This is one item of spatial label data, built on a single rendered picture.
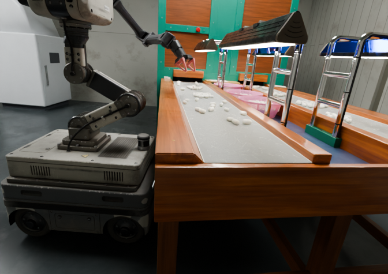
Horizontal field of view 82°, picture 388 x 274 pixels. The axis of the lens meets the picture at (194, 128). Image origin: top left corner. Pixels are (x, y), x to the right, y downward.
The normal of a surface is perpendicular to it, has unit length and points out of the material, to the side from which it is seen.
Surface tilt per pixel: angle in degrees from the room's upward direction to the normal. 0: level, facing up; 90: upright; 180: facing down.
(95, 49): 90
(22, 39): 90
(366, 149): 90
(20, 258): 0
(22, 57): 90
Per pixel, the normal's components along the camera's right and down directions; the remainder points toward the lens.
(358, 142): -0.99, -0.03
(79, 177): 0.00, 0.25
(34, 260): 0.07, -0.95
